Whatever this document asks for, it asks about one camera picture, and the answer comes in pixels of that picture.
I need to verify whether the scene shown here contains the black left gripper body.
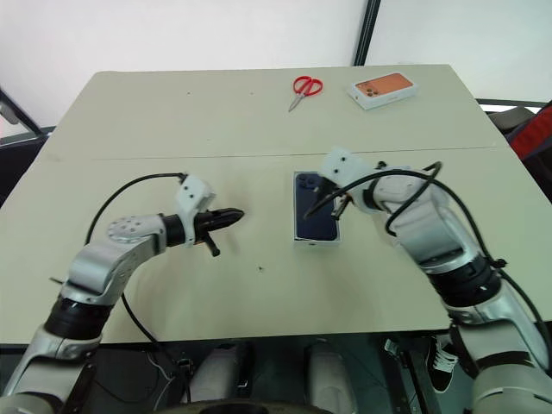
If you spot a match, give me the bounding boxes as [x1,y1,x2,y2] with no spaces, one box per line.
[192,209,222,259]

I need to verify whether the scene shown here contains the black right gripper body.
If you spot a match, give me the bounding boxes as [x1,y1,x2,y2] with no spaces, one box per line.
[316,175,357,207]

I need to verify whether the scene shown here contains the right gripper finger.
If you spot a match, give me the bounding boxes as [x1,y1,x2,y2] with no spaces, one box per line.
[303,191,342,220]
[330,197,349,222]

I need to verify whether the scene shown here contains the dark blue smartphone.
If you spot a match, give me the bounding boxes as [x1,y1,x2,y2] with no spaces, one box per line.
[293,172,341,241]

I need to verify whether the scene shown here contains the light blue phone box base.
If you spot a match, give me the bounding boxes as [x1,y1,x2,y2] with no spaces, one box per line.
[292,170,344,251]

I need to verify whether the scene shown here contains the closed orange phone box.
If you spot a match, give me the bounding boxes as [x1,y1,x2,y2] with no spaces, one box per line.
[346,72,422,111]

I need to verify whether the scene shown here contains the grey rounded leg cover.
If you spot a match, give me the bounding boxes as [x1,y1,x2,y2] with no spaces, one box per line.
[188,342,242,405]
[304,342,359,414]

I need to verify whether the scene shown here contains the black and white sneaker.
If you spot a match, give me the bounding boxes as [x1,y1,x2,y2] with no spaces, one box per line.
[424,336,461,394]

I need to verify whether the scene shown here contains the person in dark red clothes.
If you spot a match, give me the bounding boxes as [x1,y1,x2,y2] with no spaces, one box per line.
[486,99,552,176]

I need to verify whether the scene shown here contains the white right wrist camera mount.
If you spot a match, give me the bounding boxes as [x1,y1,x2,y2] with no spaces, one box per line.
[320,147,383,191]

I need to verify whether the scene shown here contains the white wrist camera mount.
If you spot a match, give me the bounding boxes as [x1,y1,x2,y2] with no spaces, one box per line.
[320,147,383,191]
[173,172,217,250]

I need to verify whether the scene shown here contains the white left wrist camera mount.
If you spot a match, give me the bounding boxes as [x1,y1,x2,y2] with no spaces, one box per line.
[173,172,217,250]

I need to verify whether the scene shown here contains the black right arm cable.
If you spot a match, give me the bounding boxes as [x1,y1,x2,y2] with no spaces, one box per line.
[334,160,545,367]

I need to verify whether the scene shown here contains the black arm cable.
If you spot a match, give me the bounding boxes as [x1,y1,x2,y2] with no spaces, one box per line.
[85,172,191,400]
[334,160,545,367]

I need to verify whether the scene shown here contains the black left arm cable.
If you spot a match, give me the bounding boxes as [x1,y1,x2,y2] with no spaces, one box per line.
[85,172,191,400]

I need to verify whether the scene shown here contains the red handled scissors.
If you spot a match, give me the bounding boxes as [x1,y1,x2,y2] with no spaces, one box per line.
[287,75,324,113]

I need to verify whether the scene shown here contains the thin white cable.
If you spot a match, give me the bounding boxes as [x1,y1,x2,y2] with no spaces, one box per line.
[147,349,174,383]

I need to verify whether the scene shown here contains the dark window frame post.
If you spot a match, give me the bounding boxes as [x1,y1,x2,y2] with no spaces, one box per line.
[352,0,382,66]

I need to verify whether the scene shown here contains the black table frame leg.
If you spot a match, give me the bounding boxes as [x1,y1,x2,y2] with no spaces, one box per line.
[382,338,435,414]

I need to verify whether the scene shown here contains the black metal frame bar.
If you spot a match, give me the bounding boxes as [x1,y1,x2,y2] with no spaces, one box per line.
[0,85,57,150]

